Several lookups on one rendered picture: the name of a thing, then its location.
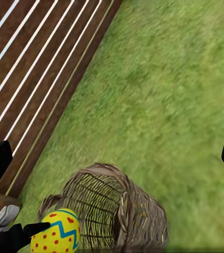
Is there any wicker basket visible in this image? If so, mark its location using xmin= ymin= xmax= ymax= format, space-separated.
xmin=37 ymin=162 xmax=169 ymax=253

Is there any easter egg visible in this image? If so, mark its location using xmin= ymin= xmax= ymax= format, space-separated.
xmin=31 ymin=208 xmax=81 ymax=253

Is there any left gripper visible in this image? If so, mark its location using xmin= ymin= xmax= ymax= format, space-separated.
xmin=0 ymin=222 xmax=51 ymax=253

